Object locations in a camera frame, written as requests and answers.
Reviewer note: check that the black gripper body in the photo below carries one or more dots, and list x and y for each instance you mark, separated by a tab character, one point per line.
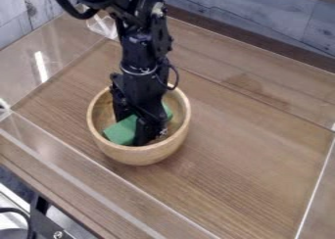
143	90

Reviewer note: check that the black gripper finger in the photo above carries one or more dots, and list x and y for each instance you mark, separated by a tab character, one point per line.
146	131
123	108

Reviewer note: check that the wooden bowl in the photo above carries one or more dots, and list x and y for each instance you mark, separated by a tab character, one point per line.
160	148

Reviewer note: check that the green rectangular block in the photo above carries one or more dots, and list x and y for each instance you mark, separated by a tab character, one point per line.
120	132

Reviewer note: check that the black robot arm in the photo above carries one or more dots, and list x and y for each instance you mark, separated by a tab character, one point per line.
142	29

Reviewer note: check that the clear acrylic corner bracket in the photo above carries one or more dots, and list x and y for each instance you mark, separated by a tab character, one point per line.
103	26

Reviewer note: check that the clear acrylic barrier wall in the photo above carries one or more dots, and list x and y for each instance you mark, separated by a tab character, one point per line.
252	175

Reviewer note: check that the black stand with cable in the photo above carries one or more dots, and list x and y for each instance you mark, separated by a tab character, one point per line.
36	225

